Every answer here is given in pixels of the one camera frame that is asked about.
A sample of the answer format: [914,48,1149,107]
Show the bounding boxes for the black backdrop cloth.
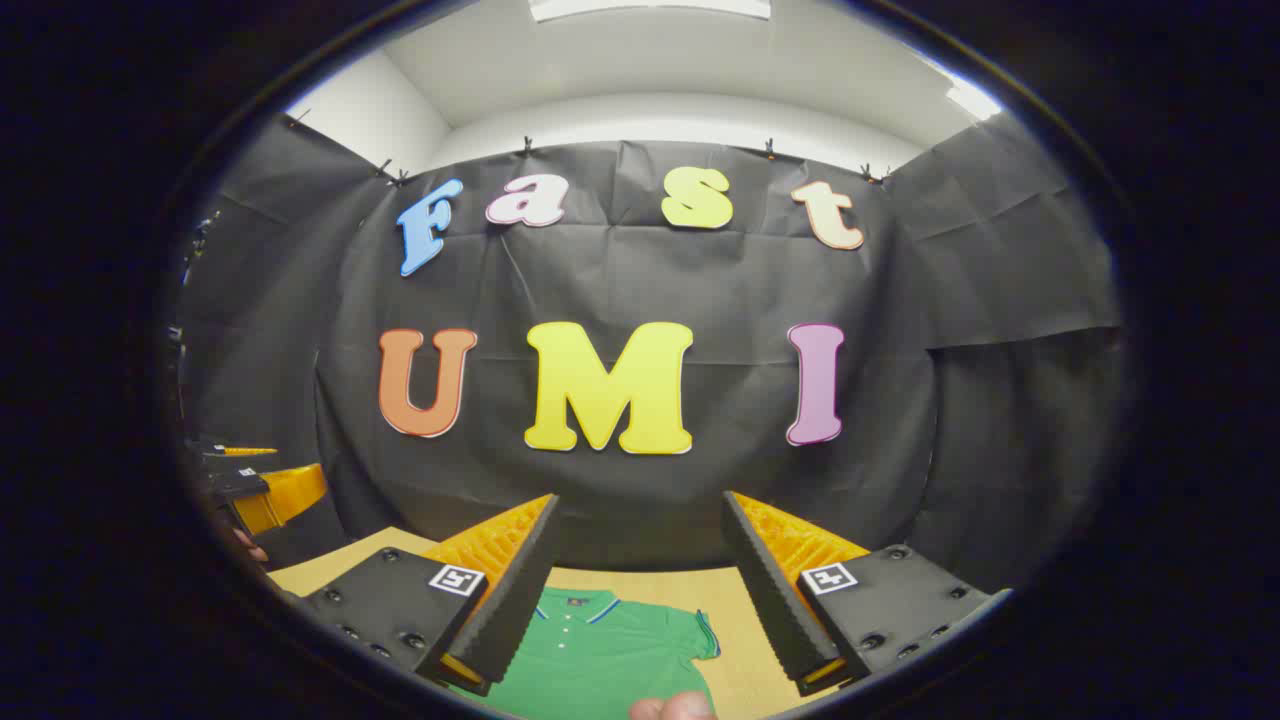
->
[175,110,1126,596]

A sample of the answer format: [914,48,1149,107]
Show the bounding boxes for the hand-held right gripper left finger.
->
[290,492,561,698]

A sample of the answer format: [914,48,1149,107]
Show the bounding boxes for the green T-shirt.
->
[447,587,722,720]

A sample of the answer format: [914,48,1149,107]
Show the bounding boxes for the ceiling light panel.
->
[940,75,1004,123]
[528,0,773,23]

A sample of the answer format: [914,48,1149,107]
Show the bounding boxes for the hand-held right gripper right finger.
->
[722,490,1013,698]

